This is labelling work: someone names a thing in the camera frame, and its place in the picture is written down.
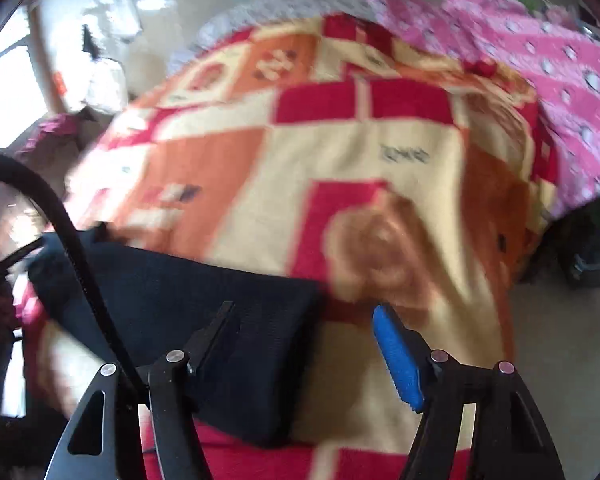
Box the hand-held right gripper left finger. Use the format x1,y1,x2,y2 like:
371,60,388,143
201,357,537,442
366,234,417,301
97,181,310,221
42,301,236,480

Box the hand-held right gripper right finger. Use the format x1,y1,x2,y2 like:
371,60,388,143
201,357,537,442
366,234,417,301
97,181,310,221
371,304,567,480

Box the black pants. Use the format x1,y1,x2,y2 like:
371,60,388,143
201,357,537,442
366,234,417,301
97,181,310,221
27,222,327,448

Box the orange red printed blanket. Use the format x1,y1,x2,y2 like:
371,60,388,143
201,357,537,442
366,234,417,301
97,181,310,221
22,15,562,480

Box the pink penguin print blanket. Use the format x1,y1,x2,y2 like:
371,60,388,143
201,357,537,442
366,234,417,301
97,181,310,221
355,0,600,222

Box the black cable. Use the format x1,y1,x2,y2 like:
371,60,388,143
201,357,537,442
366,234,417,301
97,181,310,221
0,152,150,397

